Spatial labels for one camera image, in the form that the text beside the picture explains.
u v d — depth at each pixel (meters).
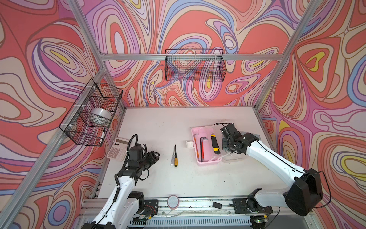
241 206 0.74
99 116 0.70
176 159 0.91
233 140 0.60
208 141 0.90
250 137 0.58
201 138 1.00
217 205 0.75
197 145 0.96
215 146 0.88
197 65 0.96
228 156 0.82
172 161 0.90
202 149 0.94
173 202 0.72
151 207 0.72
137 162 0.63
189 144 0.91
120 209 0.46
